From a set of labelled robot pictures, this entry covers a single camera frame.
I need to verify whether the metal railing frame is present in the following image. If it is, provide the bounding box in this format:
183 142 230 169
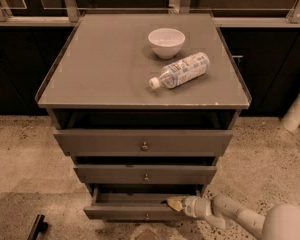
0 0 300 28

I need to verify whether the grey drawer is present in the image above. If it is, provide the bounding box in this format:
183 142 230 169
74 165 216 184
54 129 232 157
84 185 202 222

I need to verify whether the grey drawer cabinet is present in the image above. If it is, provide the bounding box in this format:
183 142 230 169
34 13 252 206

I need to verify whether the white ceramic bowl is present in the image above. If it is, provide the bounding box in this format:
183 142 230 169
148 28 185 59

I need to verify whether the black object on floor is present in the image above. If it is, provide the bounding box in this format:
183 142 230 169
27 214 48 240

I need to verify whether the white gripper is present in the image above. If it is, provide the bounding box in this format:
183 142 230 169
167 196 212 218

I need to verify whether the clear plastic water bottle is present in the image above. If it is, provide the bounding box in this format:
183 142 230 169
149 52 210 89

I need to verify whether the white cylindrical post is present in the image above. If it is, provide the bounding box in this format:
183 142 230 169
281 93 300 131

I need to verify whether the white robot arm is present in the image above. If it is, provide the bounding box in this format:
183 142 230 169
167 195 300 240

